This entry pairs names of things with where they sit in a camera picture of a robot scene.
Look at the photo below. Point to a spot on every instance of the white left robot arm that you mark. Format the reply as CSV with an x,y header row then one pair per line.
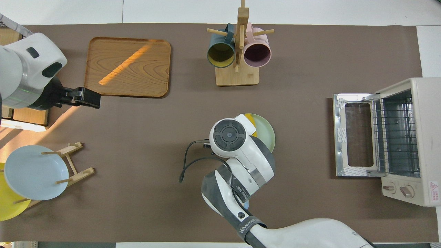
x,y
24,69

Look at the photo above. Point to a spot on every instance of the cream toaster oven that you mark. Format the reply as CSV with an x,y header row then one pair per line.
x,y
429,137

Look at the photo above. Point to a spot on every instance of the large wooden board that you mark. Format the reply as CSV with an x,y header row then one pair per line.
x,y
7,36

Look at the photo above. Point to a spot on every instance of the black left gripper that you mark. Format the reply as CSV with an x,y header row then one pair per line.
x,y
55,96

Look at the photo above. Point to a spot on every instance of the pink mug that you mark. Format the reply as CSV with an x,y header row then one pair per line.
x,y
256,53

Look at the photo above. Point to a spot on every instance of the brown wooden tray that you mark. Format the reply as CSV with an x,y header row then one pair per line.
x,y
127,67

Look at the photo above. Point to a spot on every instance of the light blue plate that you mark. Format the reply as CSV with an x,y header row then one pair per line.
x,y
34,172

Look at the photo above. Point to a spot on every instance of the yellow plate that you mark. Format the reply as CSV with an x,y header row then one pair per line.
x,y
8,206

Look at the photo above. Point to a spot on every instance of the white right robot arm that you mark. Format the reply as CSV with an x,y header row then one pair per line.
x,y
241,162

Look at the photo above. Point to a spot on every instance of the wooden plate rack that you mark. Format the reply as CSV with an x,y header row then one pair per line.
x,y
74,148

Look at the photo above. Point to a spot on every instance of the narrow wooden board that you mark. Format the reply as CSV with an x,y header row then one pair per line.
x,y
31,117

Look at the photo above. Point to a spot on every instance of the yellow corn cob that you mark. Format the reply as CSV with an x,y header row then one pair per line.
x,y
252,121

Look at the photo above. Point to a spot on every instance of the metal oven rack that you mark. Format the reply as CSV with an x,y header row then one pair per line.
x,y
396,137

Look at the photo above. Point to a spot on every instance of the cream oven knob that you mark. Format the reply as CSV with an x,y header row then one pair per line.
x,y
389,188
407,191

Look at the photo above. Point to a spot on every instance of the dark blue mug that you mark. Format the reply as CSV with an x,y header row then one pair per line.
x,y
220,55

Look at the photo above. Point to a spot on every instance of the wooden mug rack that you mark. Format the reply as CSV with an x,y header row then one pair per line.
x,y
237,77

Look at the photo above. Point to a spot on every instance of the mint green plate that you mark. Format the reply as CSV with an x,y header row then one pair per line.
x,y
266,134

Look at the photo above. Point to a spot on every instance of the brown table mat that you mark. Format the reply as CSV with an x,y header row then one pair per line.
x,y
137,172

